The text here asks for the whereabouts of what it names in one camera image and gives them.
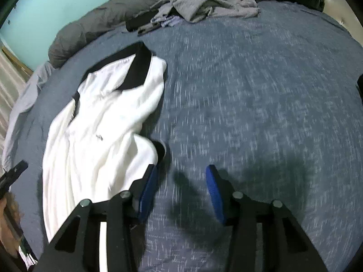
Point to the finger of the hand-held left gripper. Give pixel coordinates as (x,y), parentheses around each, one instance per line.
(12,175)

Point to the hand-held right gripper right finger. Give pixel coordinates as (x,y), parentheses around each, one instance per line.
(217,195)

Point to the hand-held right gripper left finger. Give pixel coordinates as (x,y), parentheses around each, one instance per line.
(147,192)

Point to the white shirt with black trim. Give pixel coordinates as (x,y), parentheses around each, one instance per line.
(99,124)

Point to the person's left hand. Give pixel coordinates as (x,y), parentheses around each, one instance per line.
(10,221)

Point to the light grey crumpled sheet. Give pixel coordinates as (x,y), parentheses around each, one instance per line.
(25,102)

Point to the cream curtain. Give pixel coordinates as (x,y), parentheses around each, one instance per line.
(8,85)

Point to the dark grey crumpled shorts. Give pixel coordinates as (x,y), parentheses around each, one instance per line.
(147,29)

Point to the dark grey rolled duvet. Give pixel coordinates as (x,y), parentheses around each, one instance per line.
(93,28)

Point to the lilac crumpled garment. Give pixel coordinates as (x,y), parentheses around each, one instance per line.
(168,21)

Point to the black crumpled garment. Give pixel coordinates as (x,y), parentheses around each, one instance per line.
(139,19)

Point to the cream bed headboard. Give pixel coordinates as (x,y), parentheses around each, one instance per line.
(343,5)

